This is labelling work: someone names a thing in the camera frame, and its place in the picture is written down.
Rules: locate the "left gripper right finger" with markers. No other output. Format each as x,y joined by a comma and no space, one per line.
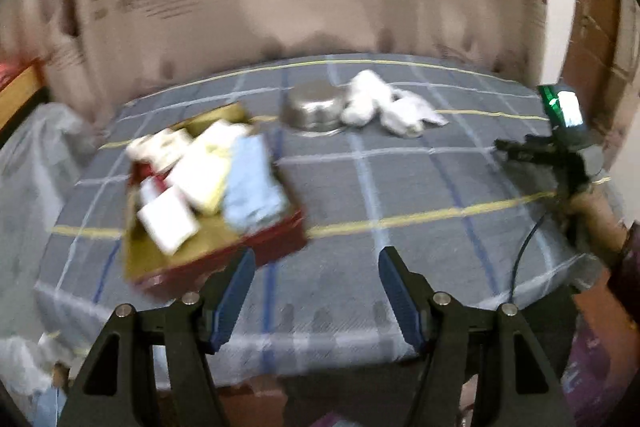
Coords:
517,356

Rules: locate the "white cloth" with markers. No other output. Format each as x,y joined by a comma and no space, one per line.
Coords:
408,115

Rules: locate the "fluffy white towel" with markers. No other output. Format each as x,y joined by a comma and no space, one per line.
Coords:
366,95

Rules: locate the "grey plaid tablecloth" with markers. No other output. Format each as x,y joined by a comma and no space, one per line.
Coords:
472,223

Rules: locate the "red gold toffee tin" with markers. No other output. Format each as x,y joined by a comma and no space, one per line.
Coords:
175,234

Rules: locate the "light blue towel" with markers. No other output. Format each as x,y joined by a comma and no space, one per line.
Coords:
253,199

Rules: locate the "grey plastic cover sheet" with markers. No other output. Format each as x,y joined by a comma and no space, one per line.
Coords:
40,163

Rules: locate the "steel bowl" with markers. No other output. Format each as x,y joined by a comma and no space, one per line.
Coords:
314,108

